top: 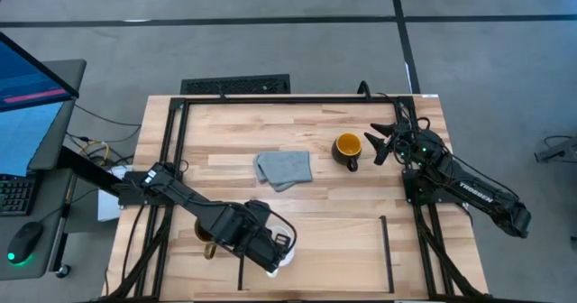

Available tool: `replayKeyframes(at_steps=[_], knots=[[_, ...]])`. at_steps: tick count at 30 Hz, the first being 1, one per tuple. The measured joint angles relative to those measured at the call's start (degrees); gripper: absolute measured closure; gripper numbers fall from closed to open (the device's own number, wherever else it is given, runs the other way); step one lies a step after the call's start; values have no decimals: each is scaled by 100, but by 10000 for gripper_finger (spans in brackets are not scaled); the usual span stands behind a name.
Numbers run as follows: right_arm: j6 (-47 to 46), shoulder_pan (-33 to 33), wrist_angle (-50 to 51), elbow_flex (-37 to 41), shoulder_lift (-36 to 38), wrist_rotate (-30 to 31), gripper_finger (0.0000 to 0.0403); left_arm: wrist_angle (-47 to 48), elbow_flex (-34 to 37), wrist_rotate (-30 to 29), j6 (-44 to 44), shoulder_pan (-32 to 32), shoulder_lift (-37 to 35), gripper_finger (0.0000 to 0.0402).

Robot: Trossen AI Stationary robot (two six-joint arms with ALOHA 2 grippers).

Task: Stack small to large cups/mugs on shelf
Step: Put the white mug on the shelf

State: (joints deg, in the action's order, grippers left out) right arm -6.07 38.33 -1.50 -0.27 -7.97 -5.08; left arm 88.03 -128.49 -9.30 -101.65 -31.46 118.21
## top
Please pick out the black floor vent grille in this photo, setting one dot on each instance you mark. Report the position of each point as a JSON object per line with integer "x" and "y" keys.
{"x": 234, "y": 85}

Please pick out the black keyboard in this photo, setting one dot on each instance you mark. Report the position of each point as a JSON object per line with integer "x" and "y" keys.
{"x": 15, "y": 195}

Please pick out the black computer mouse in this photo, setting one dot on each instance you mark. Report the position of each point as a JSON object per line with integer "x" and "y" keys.
{"x": 24, "y": 242}

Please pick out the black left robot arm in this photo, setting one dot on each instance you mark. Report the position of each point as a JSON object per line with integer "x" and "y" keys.
{"x": 180, "y": 195}

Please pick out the grey-framed computer monitor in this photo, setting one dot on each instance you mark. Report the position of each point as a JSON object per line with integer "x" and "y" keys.
{"x": 22, "y": 136}

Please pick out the grey-blue folded cloth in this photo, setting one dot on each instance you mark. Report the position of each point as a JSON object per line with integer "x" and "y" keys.
{"x": 284, "y": 168}

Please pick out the white box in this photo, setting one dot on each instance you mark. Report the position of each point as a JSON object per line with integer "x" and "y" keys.
{"x": 108, "y": 204}

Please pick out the small white mug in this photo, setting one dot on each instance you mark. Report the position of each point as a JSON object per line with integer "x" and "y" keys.
{"x": 291, "y": 254}

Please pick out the black-framed computer monitor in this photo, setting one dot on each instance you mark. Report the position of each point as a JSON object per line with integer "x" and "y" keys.
{"x": 27, "y": 77}

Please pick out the brown green glazed mug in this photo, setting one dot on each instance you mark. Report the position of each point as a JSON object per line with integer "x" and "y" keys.
{"x": 208, "y": 250}

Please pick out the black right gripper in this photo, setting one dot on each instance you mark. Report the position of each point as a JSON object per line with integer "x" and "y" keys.
{"x": 405, "y": 140}

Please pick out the grey desk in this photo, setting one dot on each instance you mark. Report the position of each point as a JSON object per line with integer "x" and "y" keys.
{"x": 49, "y": 213}

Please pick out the black desk caster wheel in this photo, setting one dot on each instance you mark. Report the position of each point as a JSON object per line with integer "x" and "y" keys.
{"x": 63, "y": 271}

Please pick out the black mug yellow inside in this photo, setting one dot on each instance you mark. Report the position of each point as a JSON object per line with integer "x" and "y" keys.
{"x": 347, "y": 144}

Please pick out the black desk foot bar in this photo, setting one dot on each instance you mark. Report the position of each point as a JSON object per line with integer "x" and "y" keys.
{"x": 85, "y": 168}

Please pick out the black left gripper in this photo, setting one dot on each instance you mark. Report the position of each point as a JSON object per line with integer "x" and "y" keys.
{"x": 263, "y": 249}

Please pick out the grey floor power adapter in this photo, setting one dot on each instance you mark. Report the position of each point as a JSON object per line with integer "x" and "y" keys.
{"x": 559, "y": 152}

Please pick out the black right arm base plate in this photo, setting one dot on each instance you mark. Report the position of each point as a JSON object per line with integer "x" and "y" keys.
{"x": 417, "y": 195}

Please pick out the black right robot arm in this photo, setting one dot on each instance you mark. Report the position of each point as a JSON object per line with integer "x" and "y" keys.
{"x": 478, "y": 195}

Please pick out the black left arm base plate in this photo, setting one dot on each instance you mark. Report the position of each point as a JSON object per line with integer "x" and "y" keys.
{"x": 135, "y": 197}

